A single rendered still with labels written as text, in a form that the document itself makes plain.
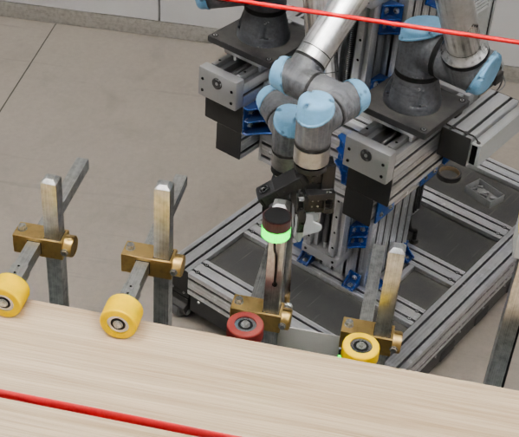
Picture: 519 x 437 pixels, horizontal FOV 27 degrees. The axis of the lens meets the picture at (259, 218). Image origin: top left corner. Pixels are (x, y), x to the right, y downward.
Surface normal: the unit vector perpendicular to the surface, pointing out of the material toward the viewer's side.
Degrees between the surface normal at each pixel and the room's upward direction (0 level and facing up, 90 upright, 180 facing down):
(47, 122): 0
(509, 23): 90
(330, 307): 0
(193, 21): 90
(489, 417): 0
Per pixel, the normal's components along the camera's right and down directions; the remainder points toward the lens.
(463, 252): 0.06, -0.79
